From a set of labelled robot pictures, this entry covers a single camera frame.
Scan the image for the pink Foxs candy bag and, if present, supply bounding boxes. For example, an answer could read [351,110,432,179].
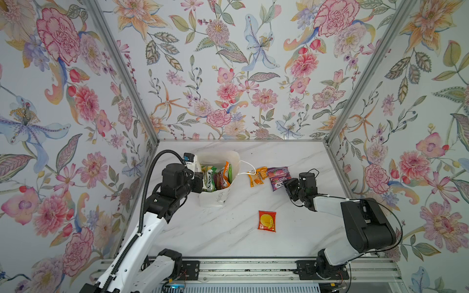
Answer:
[267,167,291,191]

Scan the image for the green Foxs candy bag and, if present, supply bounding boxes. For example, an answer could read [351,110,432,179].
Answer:
[202,166,217,192]

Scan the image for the small orange candy packet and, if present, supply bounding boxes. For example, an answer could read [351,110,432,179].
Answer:
[248,173,264,188]

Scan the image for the white paper gift bag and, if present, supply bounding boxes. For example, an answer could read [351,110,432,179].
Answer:
[197,151,256,208]

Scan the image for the small red snack packet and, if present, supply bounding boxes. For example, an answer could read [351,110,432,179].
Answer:
[258,211,277,233]

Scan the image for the orange Foxs candy bag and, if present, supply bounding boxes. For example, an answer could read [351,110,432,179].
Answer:
[214,161,232,190]

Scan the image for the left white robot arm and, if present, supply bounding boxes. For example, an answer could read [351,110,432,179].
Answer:
[81,162,203,293]

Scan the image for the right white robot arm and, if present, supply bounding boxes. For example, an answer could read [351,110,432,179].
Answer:
[284,172,399,280]

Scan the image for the small orange snack packet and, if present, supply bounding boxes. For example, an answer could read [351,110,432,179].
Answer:
[256,167,268,179]

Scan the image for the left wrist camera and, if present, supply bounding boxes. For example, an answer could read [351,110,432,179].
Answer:
[183,153,200,173]

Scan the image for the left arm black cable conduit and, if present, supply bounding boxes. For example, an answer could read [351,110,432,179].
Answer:
[98,149,186,293]

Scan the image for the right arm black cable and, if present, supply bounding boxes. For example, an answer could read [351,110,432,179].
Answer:
[292,168,404,253]

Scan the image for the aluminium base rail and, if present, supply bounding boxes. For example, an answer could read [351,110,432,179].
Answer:
[89,256,404,286]

